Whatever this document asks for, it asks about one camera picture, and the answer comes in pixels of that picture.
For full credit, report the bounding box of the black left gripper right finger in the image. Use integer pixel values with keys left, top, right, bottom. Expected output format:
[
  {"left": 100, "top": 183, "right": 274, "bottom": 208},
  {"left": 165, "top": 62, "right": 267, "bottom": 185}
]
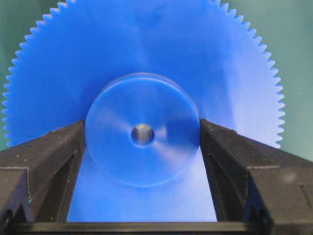
[{"left": 201, "top": 119, "right": 313, "bottom": 224}]

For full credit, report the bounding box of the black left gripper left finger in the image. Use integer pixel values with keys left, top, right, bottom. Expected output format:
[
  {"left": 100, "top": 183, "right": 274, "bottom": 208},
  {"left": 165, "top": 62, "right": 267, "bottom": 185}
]
[{"left": 0, "top": 121, "right": 86, "bottom": 224}]

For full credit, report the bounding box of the large blue plastic gear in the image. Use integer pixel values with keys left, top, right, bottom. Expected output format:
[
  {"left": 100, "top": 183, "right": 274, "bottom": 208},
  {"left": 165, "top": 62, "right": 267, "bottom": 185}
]
[{"left": 4, "top": 0, "right": 284, "bottom": 222}]

